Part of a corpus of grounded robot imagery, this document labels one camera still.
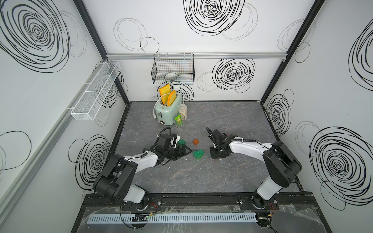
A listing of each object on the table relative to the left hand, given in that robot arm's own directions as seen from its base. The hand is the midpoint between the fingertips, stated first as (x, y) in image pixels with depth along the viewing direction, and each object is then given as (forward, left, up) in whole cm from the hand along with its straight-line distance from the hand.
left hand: (187, 153), depth 86 cm
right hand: (+1, -16, -5) cm, 17 cm away
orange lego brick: (+10, -5, -3) cm, 11 cm away
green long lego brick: (0, -7, 0) cm, 7 cm away
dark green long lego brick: (+9, +5, -4) cm, 11 cm away
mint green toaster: (+24, +16, +6) cm, 30 cm away
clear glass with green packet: (+26, +7, 0) cm, 27 cm away
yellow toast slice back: (+39, +17, +15) cm, 45 cm away
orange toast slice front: (+31, +12, +15) cm, 37 cm away
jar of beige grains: (+32, +5, +5) cm, 32 cm away
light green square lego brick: (-1, -7, -5) cm, 8 cm away
